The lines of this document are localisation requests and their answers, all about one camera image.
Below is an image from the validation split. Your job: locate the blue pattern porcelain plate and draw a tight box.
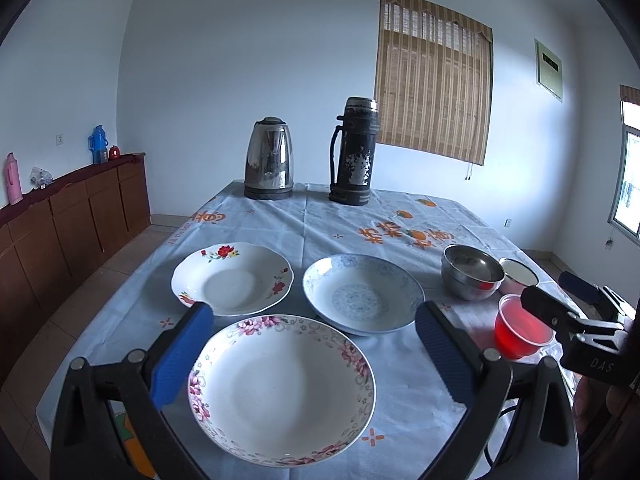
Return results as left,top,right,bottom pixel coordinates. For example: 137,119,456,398
303,254,425,336

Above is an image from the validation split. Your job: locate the blue thermos jug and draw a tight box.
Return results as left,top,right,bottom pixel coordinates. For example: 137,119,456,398
88,125,108,165

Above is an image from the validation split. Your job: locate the window with frame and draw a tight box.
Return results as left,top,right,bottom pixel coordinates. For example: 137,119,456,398
608,84,640,244

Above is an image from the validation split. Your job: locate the right hand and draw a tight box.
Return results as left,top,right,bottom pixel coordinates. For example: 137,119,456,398
573,376,639,466

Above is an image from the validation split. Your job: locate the brown wooden sideboard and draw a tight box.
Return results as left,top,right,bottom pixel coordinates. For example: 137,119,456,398
0,153,151,379

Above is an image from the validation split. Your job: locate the pink thermos bottle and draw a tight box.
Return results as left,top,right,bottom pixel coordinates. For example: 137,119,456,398
3,152,23,205

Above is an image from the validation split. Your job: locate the pink floral rim plate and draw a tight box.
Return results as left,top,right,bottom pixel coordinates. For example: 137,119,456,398
186,314,376,468

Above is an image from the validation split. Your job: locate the red flower white plate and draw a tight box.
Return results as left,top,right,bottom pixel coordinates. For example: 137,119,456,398
170,242,294,318

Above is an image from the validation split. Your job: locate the crumpled plastic bag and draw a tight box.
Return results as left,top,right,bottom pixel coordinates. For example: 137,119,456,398
29,167,53,190

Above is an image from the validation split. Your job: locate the red plastic bowl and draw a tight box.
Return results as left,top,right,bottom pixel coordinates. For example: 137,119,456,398
494,294,554,360

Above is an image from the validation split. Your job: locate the bamboo window blind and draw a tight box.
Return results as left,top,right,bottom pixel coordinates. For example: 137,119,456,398
374,0,494,166

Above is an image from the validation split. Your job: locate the black thermos flask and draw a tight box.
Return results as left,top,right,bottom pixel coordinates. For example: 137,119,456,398
329,96,380,206

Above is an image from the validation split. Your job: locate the wall electrical panel box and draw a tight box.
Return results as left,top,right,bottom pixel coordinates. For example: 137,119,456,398
535,40,563,101

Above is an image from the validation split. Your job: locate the small red jar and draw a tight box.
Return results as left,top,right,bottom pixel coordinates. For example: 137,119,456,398
108,145,120,160

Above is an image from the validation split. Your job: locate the stainless steel bowl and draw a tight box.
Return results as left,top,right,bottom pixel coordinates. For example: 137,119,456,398
440,244,506,301

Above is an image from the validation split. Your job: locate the white enamel bowl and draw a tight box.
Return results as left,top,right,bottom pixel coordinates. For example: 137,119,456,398
499,258,539,295

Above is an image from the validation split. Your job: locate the stainless steel electric kettle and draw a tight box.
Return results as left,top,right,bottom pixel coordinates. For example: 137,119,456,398
244,116,294,200

